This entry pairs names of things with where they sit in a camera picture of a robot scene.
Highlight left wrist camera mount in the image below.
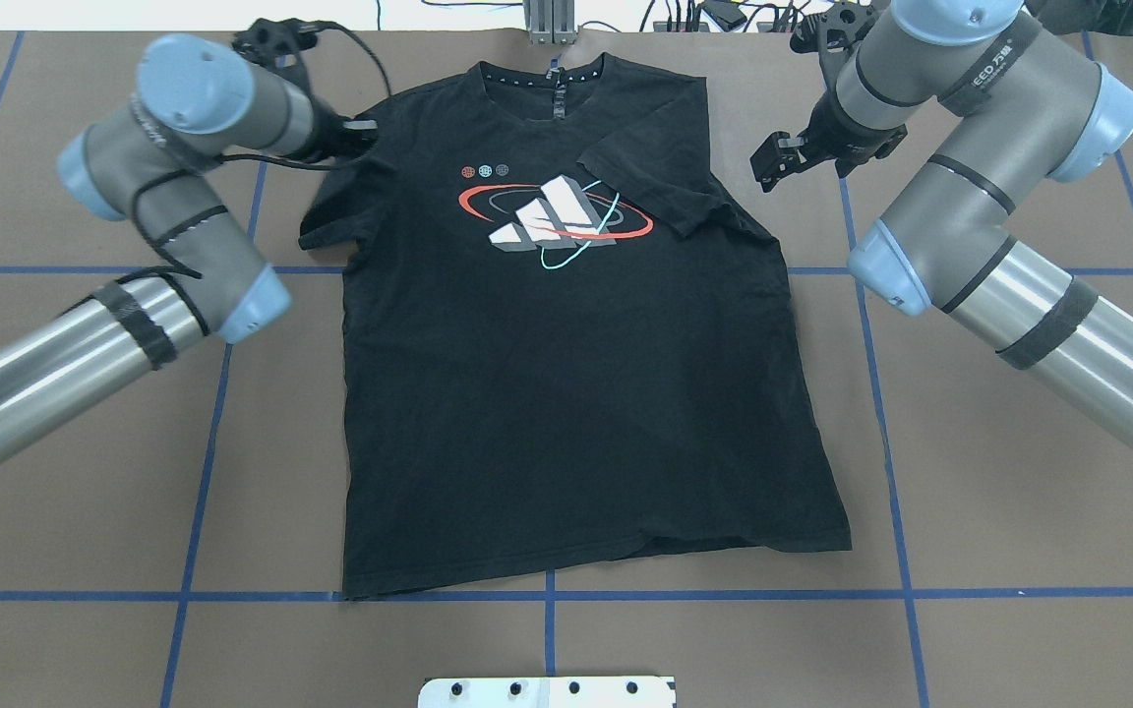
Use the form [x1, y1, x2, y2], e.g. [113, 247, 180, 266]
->
[230, 18, 323, 94]

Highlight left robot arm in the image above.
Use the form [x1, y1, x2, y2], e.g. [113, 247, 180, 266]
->
[0, 19, 378, 463]

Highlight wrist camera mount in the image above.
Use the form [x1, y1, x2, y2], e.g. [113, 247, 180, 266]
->
[790, 1, 887, 89]
[230, 18, 323, 94]

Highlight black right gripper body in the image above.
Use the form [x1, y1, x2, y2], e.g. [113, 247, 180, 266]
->
[799, 93, 908, 178]

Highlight black cables at table edge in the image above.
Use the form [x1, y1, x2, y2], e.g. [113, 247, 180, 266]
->
[638, 0, 813, 35]

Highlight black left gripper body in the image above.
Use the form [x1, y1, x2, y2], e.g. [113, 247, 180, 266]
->
[306, 103, 380, 164]

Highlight black printed t-shirt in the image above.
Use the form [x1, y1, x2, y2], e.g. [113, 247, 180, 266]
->
[298, 53, 853, 600]

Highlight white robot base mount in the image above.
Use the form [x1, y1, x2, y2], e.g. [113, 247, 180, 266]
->
[417, 676, 679, 707]

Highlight aluminium frame post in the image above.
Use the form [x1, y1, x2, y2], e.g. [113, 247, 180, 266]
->
[521, 0, 578, 46]

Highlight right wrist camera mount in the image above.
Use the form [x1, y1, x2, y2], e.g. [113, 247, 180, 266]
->
[790, 1, 887, 89]

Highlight brown table mat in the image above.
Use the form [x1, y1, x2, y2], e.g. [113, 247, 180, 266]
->
[0, 29, 1133, 707]

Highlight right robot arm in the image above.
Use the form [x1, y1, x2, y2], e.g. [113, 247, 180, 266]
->
[750, 1, 1133, 449]

